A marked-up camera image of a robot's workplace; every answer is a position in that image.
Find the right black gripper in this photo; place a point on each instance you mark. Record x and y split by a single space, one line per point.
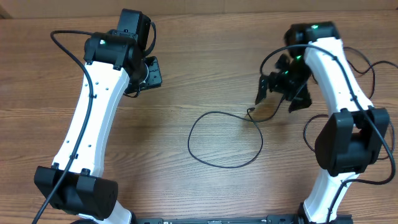
275 81

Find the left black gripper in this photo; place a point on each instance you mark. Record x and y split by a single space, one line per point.
156 78

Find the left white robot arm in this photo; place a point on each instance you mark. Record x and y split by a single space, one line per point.
116 63

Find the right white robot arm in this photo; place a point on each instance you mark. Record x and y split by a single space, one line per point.
354 134

